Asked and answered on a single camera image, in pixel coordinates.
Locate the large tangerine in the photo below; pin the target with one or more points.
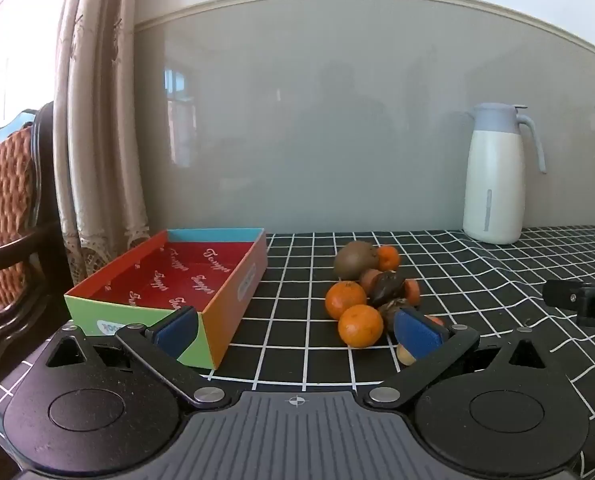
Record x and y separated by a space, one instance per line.
360 326
345 300

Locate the beige lace curtain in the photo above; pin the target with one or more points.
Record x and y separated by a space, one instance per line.
97 110

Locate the black checked tablecloth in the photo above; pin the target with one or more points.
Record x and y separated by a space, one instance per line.
477 280

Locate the dark brown fruit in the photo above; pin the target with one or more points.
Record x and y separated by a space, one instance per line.
390 310
387 287

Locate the colourful cardboard box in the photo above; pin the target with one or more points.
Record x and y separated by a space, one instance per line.
197 275

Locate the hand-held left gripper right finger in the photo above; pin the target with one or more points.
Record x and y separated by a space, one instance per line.
417 330

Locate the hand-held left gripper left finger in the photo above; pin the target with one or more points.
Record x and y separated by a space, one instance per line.
177 334

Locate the wooden sofa with orange cushions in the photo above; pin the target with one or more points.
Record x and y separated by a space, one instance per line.
7 220

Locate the tan nut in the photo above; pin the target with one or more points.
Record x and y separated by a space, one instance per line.
405 355

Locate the white thermos jug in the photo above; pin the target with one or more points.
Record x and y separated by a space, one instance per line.
495 185

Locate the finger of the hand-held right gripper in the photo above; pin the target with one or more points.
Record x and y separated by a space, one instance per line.
562 292

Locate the brown kiwi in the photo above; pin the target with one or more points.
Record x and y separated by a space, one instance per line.
355 260

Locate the small tangerine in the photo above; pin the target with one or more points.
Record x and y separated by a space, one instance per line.
389 258

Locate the small orange-red fruit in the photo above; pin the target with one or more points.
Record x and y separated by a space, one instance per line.
435 320
413 292
368 280

